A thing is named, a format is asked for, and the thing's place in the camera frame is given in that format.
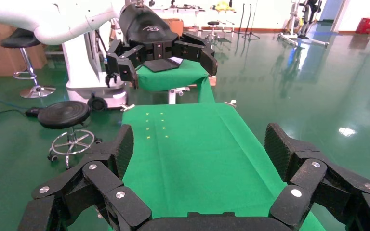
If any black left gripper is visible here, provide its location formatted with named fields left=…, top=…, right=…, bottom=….
left=105, top=4, right=218, bottom=88

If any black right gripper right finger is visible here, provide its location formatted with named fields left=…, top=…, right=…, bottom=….
left=264, top=122, right=370, bottom=231

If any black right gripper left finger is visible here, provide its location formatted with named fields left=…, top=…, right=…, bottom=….
left=17, top=124, right=152, bottom=231

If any red box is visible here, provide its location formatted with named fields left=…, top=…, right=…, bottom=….
left=356, top=17, right=370, bottom=35

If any black flat pad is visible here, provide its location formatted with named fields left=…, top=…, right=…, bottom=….
left=143, top=56, right=184, bottom=73

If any green cloth with hanging strip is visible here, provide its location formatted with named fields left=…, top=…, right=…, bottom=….
left=135, top=59, right=217, bottom=104

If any white table leg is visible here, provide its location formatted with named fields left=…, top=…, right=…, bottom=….
left=167, top=87, right=190, bottom=105

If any small black stool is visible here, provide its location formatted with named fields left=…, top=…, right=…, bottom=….
left=206, top=20, right=221, bottom=41

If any white robot body column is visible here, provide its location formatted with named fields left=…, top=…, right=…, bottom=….
left=62, top=32, right=128, bottom=112

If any yellow object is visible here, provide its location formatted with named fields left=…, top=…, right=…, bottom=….
left=215, top=0, right=237, bottom=12

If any black round stool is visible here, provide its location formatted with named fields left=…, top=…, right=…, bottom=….
left=37, top=100, right=103, bottom=169

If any black tripod stand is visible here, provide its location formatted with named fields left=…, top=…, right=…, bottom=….
left=236, top=3, right=261, bottom=41

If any black power adapter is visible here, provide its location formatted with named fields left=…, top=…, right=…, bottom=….
left=25, top=107, right=43, bottom=117

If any green table cloth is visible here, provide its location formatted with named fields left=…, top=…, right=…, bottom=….
left=108, top=102, right=327, bottom=231

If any black saddle stool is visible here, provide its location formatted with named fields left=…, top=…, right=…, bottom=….
left=0, top=28, right=57, bottom=99

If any white wheeled stand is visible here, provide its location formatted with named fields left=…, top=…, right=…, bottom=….
left=277, top=0, right=330, bottom=49

